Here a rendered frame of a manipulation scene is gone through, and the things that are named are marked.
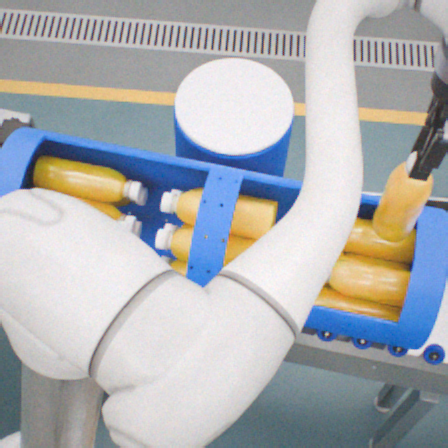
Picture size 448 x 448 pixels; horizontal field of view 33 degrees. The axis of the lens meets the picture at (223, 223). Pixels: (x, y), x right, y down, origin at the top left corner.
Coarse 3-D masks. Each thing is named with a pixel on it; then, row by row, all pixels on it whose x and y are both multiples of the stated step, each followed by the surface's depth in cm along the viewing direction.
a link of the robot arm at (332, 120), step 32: (320, 0) 88; (352, 0) 87; (384, 0) 89; (416, 0) 90; (320, 32) 85; (352, 32) 87; (320, 64) 84; (352, 64) 85; (320, 96) 82; (352, 96) 82; (320, 128) 80; (352, 128) 80; (320, 160) 79; (352, 160) 78; (320, 192) 77; (352, 192) 77; (288, 224) 75; (320, 224) 75; (352, 224) 77; (256, 256) 73; (288, 256) 73; (320, 256) 74; (256, 288) 70; (288, 288) 71; (320, 288) 75; (288, 320) 71
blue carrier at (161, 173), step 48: (48, 144) 163; (96, 144) 151; (0, 192) 143; (240, 192) 163; (288, 192) 159; (144, 240) 168; (192, 240) 140; (432, 240) 139; (432, 288) 137; (384, 336) 144
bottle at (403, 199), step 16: (400, 176) 122; (384, 192) 129; (400, 192) 123; (416, 192) 122; (384, 208) 130; (400, 208) 126; (416, 208) 126; (384, 224) 133; (400, 224) 131; (400, 240) 136
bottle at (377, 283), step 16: (336, 272) 144; (352, 272) 143; (368, 272) 143; (384, 272) 143; (400, 272) 144; (336, 288) 145; (352, 288) 143; (368, 288) 143; (384, 288) 143; (400, 288) 142; (400, 304) 144
